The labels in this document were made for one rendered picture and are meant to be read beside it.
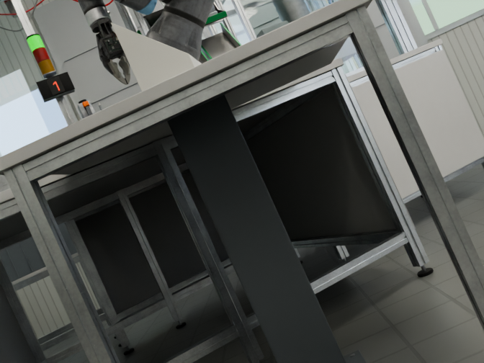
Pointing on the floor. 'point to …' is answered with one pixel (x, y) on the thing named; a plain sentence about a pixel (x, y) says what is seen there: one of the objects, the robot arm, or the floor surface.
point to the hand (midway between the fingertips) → (125, 81)
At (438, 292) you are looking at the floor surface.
